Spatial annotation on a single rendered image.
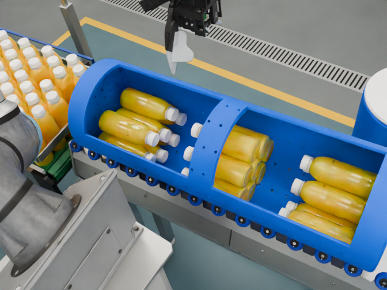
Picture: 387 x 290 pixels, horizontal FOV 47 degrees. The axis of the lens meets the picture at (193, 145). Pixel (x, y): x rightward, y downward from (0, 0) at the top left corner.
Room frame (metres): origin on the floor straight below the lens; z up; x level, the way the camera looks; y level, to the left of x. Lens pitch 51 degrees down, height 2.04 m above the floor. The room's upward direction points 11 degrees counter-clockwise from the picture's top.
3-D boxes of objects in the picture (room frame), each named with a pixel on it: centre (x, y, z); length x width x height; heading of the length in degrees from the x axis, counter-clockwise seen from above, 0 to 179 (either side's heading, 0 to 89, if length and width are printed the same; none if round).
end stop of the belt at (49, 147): (1.08, 0.37, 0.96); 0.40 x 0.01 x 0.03; 141
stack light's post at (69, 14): (1.55, 0.38, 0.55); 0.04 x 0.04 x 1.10; 51
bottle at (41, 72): (1.27, 0.49, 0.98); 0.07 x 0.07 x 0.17
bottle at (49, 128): (1.02, 0.46, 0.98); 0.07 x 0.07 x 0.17
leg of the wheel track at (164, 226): (1.04, 0.21, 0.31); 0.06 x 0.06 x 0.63; 51
